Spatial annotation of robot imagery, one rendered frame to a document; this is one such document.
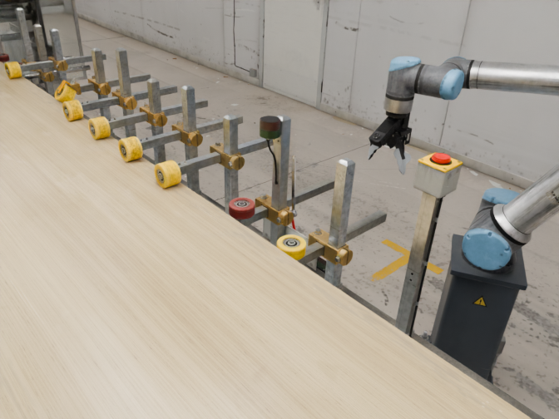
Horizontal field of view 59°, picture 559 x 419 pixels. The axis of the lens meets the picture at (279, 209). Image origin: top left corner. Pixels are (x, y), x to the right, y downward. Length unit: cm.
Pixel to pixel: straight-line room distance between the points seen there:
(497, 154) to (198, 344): 335
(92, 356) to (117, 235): 43
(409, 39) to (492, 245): 291
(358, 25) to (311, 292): 369
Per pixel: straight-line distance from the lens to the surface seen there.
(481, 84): 170
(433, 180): 112
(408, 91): 163
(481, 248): 169
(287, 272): 125
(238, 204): 152
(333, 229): 140
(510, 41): 395
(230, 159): 168
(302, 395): 99
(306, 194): 170
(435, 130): 433
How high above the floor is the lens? 167
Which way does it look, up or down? 31 degrees down
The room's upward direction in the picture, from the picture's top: 2 degrees clockwise
